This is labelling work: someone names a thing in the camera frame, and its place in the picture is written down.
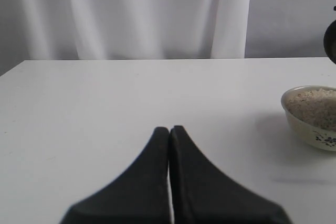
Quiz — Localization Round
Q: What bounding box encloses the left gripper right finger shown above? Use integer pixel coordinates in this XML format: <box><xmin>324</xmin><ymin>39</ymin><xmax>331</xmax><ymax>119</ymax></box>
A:
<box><xmin>169</xmin><ymin>126</ymin><xmax>288</xmax><ymax>223</ymax></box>

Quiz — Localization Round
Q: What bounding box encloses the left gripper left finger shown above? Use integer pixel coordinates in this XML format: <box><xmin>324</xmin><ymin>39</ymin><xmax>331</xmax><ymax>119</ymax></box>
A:
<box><xmin>61</xmin><ymin>127</ymin><xmax>171</xmax><ymax>223</ymax></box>

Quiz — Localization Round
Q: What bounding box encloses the white ceramic rice bowl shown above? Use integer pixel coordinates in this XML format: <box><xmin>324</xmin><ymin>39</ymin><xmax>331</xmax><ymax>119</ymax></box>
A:
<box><xmin>281</xmin><ymin>86</ymin><xmax>335</xmax><ymax>152</ymax></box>

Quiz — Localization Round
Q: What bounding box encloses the white backdrop curtain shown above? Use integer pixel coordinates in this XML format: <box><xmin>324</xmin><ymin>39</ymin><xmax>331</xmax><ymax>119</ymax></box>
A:
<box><xmin>0</xmin><ymin>0</ymin><xmax>336</xmax><ymax>77</ymax></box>

